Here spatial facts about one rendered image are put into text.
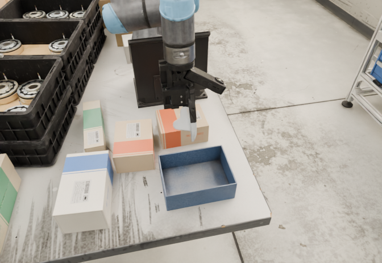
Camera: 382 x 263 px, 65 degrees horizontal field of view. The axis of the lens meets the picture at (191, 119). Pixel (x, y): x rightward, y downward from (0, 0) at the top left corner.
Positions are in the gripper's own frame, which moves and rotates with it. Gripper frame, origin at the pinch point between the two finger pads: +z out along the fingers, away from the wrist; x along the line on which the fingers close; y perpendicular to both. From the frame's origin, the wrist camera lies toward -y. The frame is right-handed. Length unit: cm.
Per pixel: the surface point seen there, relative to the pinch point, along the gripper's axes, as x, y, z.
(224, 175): 4.1, -9.4, 17.5
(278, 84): -138, -97, 72
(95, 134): -14.2, 29.0, 9.6
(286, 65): -165, -116, 68
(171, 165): -1.5, 6.2, 15.7
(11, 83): -33, 56, -3
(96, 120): -21.2, 29.2, 8.7
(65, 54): -37, 37, -10
